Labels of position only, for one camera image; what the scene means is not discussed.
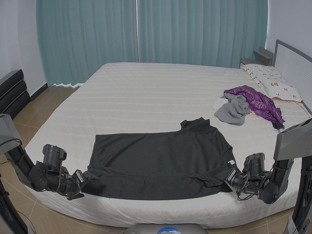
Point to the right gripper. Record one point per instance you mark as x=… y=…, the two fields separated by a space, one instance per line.
x=240 y=183

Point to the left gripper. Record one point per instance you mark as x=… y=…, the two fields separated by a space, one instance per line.
x=73 y=181

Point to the black long-sleeved top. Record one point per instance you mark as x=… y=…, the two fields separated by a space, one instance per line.
x=158 y=160

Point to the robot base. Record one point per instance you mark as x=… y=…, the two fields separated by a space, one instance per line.
x=146 y=229

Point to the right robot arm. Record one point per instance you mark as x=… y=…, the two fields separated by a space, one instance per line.
x=282 y=174

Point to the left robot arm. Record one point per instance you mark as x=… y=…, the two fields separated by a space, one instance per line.
x=22 y=164

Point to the bed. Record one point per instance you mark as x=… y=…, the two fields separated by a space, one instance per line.
x=146 y=94

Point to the grey garment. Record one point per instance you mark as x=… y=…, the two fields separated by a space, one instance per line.
x=234 y=111

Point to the pink garment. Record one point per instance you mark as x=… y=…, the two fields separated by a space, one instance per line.
x=252 y=111

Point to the white garment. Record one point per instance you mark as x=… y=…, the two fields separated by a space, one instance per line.
x=219 y=105

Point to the purple satin garment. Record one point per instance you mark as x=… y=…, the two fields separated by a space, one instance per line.
x=260 y=103

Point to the white printed pillow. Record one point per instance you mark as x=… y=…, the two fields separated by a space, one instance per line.
x=273 y=82

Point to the black chest of drawers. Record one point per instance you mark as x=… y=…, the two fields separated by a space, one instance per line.
x=13 y=94

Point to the grey bedside table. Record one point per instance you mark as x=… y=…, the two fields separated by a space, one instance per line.
x=260 y=55

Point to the blue-green curtain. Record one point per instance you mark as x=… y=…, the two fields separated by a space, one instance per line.
x=202 y=25
x=87 y=33

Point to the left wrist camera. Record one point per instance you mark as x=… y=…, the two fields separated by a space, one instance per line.
x=74 y=197

